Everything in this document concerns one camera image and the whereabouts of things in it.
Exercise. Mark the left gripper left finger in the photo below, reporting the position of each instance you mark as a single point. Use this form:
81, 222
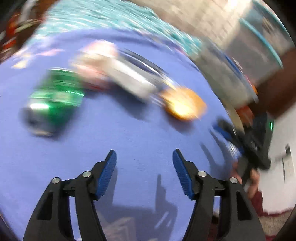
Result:
51, 220

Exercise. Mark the person's right hand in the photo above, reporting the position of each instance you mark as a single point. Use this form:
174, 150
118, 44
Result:
253, 180

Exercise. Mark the crushed green soda can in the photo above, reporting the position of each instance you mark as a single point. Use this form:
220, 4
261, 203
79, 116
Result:
53, 102

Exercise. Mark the clear bin teal lid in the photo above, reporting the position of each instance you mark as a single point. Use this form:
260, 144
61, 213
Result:
258, 41

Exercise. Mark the blue bed sheet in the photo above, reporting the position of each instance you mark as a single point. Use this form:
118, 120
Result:
144, 198

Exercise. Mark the red white plastic bag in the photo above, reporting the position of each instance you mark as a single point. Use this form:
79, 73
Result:
91, 63

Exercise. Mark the white tissue pack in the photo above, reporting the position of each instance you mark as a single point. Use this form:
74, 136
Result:
134, 80

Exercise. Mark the beige patterned curtain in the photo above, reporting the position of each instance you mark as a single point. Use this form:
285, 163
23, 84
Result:
214, 19

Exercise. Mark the clear bin blue handle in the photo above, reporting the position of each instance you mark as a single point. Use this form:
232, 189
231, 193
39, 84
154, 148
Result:
224, 77

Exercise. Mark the teal patterned quilt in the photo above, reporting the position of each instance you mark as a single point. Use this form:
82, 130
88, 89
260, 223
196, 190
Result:
66, 16

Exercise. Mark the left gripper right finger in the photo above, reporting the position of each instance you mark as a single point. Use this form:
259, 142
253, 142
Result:
238, 219

